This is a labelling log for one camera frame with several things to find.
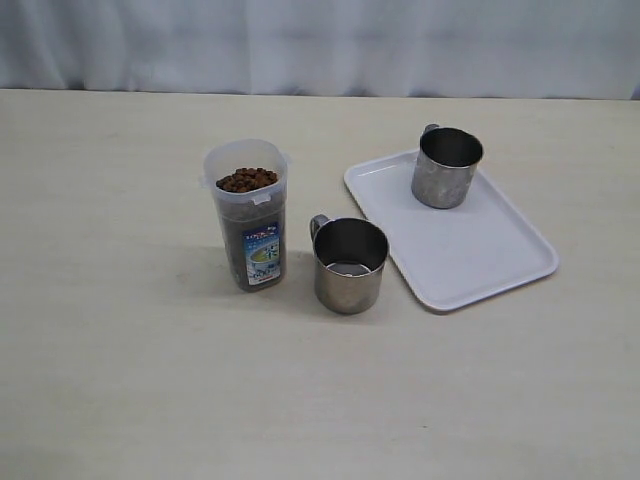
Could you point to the clear plastic container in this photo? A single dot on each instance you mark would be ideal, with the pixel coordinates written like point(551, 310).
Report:
point(247, 153)

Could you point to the steel mug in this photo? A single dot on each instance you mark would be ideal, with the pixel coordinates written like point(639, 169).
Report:
point(350, 255)
point(445, 166)

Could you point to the white backdrop curtain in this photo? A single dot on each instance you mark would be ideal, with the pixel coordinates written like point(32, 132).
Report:
point(510, 49)

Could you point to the white plastic tray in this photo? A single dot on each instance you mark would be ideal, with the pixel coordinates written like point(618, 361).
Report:
point(452, 258)

